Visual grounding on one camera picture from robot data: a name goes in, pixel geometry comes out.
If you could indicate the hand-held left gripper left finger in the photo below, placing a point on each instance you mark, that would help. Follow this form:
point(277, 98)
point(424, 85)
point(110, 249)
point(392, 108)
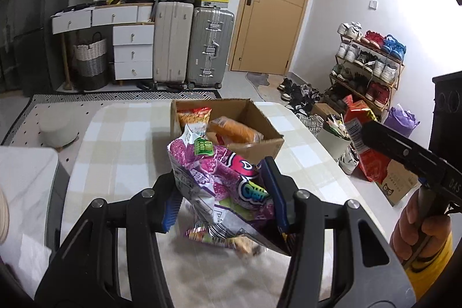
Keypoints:
point(169, 210)

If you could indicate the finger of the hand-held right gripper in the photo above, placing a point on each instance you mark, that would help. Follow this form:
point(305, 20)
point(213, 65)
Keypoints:
point(386, 142)

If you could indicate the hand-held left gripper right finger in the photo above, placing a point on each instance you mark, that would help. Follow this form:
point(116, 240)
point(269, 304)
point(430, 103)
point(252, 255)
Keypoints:
point(276, 192)

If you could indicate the red white snack packet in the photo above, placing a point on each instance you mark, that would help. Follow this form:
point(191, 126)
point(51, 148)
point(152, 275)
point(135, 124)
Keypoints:
point(355, 133)

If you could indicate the purple snack bag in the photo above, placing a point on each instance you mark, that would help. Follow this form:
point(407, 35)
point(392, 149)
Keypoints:
point(223, 178)

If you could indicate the clear red bread packet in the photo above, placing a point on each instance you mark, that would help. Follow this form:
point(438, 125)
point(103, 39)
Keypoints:
point(231, 129)

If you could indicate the orange noodle snack bag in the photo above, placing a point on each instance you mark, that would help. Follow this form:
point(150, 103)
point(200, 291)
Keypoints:
point(193, 116)

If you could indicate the person's right hand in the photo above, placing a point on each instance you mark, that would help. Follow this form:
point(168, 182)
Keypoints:
point(408, 228)

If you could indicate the purple plastic bag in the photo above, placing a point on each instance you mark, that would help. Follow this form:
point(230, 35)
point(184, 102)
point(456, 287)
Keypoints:
point(400, 120)

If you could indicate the red plastic bag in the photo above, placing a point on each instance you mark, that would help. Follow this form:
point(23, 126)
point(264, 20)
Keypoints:
point(371, 165)

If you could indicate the cat print cardboard box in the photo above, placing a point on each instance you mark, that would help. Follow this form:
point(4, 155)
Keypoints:
point(397, 183)

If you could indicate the small purple yellow snack packet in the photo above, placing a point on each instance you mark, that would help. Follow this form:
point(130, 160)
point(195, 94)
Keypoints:
point(213, 239)

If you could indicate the white trash bin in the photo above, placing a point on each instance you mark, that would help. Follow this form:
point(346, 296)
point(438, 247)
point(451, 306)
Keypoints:
point(334, 144)

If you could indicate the wooden shoe rack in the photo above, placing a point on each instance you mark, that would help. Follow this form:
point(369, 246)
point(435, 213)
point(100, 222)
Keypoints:
point(399, 77)

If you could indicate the small brown cardboard box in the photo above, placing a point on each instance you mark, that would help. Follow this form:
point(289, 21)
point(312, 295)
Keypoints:
point(325, 110)

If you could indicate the black speaker cabinet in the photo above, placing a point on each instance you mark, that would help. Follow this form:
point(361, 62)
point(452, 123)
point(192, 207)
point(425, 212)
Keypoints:
point(447, 106)

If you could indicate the checkered tablecloth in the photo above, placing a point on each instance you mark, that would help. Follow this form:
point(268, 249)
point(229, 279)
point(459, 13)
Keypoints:
point(119, 149)

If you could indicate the scattered sneakers pile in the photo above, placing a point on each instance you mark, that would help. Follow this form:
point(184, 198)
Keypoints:
point(299, 95)

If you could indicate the rack shoes group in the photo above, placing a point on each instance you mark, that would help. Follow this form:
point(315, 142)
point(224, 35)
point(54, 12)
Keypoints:
point(375, 41)

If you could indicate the grey irregular doormat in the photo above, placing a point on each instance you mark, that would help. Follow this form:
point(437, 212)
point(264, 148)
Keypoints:
point(258, 79)

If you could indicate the white round stool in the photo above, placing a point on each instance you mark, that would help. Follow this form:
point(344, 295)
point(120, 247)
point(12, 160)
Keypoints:
point(57, 127)

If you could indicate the silver suitcase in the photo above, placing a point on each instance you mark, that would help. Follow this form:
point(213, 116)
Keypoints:
point(211, 44)

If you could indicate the woven laundry basket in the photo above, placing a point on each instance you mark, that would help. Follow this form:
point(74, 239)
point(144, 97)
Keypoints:
point(91, 62)

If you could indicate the white suitcase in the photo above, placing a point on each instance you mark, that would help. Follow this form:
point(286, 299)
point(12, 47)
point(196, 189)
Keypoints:
point(171, 41)

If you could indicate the tan wooden door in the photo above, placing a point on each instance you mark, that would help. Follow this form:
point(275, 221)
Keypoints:
point(274, 5)

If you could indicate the white drawer desk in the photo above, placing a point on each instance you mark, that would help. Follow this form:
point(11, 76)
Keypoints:
point(130, 37)

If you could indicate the yellow black shoe box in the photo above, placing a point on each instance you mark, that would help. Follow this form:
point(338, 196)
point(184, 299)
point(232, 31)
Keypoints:
point(213, 1)

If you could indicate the grey refrigerator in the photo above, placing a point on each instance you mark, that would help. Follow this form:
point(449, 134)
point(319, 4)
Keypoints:
point(39, 23)

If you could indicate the white light switch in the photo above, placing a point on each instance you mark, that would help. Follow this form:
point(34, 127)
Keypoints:
point(373, 5)

